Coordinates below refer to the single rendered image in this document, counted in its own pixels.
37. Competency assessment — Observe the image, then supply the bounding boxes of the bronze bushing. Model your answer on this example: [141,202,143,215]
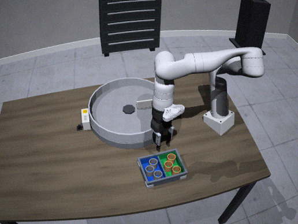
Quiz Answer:
[167,154,176,164]
[172,166,181,175]
[164,161,173,172]

